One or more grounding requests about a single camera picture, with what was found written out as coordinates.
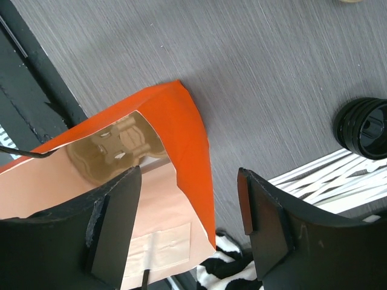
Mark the single cardboard cup carrier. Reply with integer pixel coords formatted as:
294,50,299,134
67,111,167,185

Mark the stack of black lids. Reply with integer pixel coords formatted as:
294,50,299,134
333,97,386,160

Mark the white slotted cable duct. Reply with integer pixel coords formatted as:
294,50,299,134
0,126,21,164

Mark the cardboard cup carrier stack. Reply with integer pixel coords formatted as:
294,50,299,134
339,0,362,3

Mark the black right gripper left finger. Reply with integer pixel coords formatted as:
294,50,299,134
1,167,141,289

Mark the orange paper bag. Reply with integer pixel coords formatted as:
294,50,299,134
1,80,215,289

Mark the zebra print blanket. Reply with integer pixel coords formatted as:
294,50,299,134
197,230,263,290

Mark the pile of wrapped straws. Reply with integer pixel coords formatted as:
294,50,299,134
269,149,386,214

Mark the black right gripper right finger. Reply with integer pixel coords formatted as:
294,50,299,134
237,168,386,289

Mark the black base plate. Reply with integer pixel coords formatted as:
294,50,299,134
1,1,87,151

